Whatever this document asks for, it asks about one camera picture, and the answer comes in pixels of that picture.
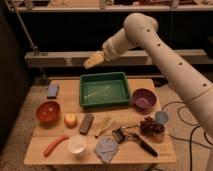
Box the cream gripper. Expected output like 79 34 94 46
84 51 104 69

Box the blue sponge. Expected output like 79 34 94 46
47 84 59 99

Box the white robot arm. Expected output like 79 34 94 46
84 13 213 138

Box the green plastic tray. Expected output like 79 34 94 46
79 72 131 108

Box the grey rectangular block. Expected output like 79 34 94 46
79 113 94 134

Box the purple bowl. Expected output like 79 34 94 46
132 88 157 110

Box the banana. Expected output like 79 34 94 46
95 117 113 138

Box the apple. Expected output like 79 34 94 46
64 113 77 128

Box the red bowl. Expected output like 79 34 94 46
36 101 60 125

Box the metal clip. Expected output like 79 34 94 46
112 128 125 144

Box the wooden table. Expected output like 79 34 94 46
24 79 176 166

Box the bunch of dark grapes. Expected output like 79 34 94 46
139 116 165 136

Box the small blue cup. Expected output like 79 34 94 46
154 111 169 125

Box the white cup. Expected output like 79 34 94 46
67 135 87 156

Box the blue grey cloth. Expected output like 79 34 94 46
94 136 119 163

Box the orange carrot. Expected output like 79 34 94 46
43 135 69 157

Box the metal shelf rack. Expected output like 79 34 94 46
3 0 213 68

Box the black handled tool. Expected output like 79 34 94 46
130 133 158 157

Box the black floor cable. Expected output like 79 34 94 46
161 99 213 171

